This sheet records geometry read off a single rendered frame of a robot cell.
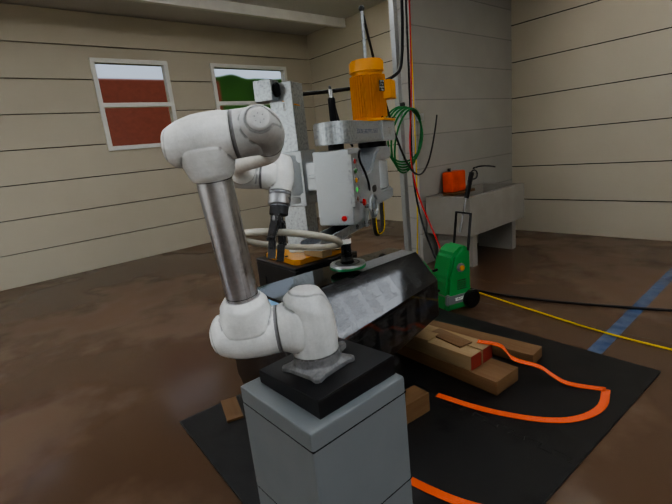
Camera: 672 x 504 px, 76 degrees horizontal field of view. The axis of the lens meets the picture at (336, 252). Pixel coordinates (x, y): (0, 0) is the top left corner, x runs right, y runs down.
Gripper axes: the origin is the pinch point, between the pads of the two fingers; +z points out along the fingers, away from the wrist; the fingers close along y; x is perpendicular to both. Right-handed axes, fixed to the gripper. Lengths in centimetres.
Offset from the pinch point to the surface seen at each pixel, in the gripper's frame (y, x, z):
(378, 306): 84, -38, 19
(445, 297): 238, -91, 10
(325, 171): 65, -6, -54
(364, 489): -21, -40, 75
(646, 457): 65, -166, 83
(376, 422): -23, -43, 54
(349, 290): 79, -21, 11
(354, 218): 71, -23, -29
